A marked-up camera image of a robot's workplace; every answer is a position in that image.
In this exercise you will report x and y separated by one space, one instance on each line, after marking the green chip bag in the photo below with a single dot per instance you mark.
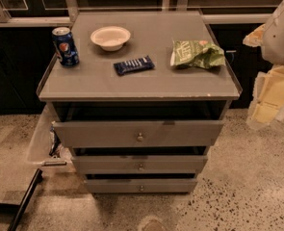
196 53

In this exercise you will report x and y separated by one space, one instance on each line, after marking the grey drawer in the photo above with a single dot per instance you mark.
170 185
139 164
138 133

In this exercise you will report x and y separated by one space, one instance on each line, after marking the blue pepsi can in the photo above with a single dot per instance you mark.
65 47

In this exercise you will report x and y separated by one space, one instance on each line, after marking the grey top drawer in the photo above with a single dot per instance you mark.
138 133

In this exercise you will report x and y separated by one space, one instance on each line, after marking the black metal bar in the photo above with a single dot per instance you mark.
37 178

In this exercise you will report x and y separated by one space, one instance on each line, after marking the clear plastic bin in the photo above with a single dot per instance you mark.
40 146

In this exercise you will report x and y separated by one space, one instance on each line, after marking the metal window rail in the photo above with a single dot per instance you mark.
43 13

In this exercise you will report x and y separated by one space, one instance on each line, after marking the grey drawer cabinet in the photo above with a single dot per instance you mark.
93 91

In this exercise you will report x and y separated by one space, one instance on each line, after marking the grey bottom drawer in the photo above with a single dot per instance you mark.
170 185

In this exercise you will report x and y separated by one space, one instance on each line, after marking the grey middle drawer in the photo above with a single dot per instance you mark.
139 164

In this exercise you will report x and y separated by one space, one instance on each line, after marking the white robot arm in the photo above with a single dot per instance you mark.
272 48

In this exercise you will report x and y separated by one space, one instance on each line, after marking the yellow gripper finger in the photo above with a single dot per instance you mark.
255 38

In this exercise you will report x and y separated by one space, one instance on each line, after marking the dark blue candy bar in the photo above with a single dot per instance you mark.
135 65

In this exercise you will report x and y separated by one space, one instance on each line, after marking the white paper bowl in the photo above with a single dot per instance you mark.
110 38

